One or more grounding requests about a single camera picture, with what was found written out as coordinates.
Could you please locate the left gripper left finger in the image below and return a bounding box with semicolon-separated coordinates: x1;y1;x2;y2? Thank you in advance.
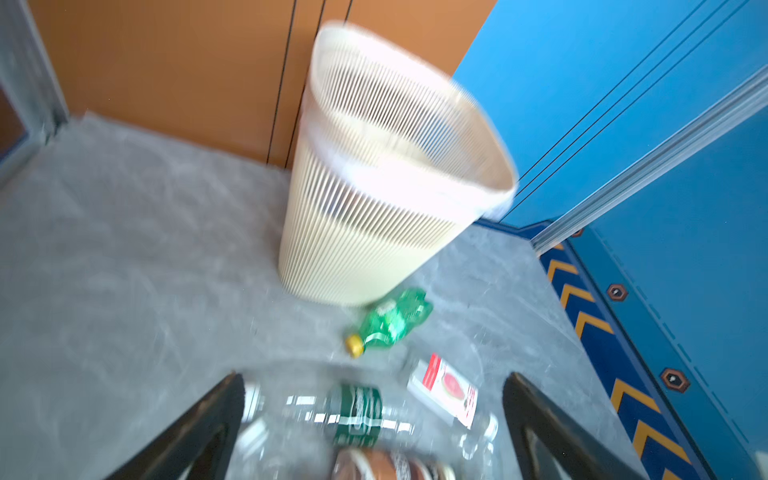
108;372;245;479

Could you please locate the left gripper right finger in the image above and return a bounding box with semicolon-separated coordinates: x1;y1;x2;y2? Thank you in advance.
502;372;643;479

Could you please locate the cream slatted waste bin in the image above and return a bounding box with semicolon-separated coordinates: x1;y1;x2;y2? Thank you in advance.
278;21;519;306

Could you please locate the clear bottle white cap centre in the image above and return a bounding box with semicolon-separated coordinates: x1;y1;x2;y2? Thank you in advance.
458;413;500;480

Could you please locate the white red juice carton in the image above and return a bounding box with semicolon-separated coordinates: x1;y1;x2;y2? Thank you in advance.
406;354;479;429

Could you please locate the clear bottle dark green label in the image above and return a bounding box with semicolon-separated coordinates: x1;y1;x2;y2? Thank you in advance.
244;382;421;448

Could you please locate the brown label bottle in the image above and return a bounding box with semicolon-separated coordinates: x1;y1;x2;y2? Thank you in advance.
331;448;458;480

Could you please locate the small green bottle yellow cap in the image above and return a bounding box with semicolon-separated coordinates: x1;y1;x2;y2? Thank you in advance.
344;288;434;358

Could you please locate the right aluminium frame post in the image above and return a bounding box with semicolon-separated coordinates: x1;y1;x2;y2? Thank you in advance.
531;66;767;256

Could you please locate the aluminium frame post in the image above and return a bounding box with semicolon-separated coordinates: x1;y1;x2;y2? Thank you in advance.
531;66;767;256
1;0;69;185

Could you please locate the left aluminium frame post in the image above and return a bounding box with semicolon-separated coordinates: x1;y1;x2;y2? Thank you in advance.
1;0;69;185

